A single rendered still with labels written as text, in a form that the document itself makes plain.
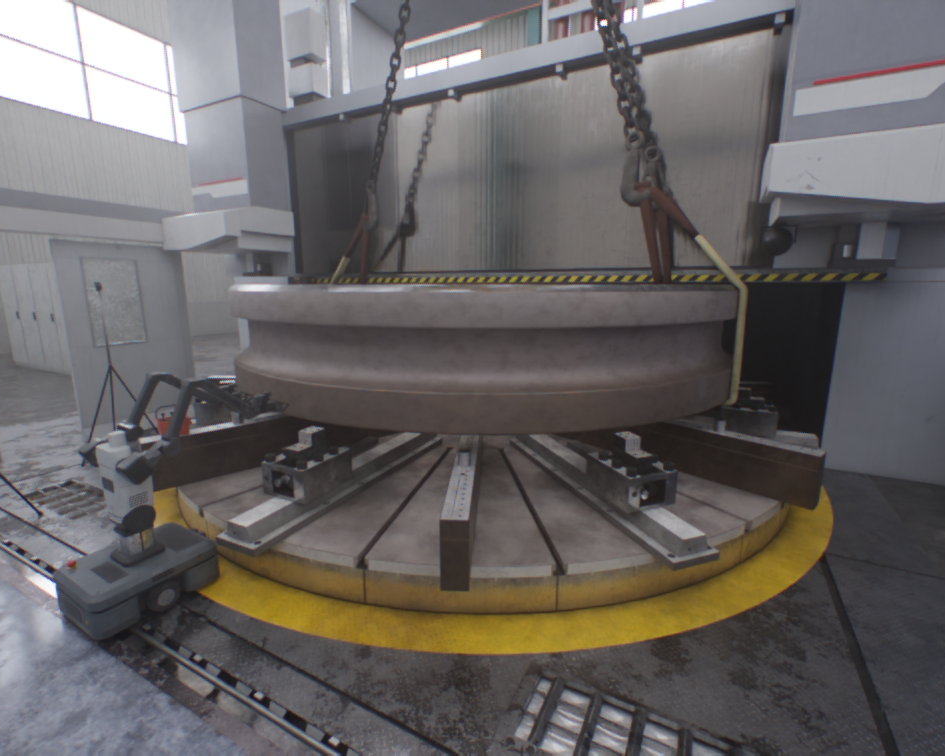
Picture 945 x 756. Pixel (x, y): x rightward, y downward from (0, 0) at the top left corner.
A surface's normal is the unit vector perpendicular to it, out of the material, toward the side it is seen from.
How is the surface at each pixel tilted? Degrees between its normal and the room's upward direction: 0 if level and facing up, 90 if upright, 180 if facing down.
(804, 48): 90
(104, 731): 0
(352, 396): 90
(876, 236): 90
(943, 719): 0
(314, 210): 90
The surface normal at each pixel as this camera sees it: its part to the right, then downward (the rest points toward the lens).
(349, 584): -0.26, 0.19
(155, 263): 0.88, 0.09
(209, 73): -0.47, 0.17
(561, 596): 0.13, 0.19
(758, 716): 0.00, -0.98
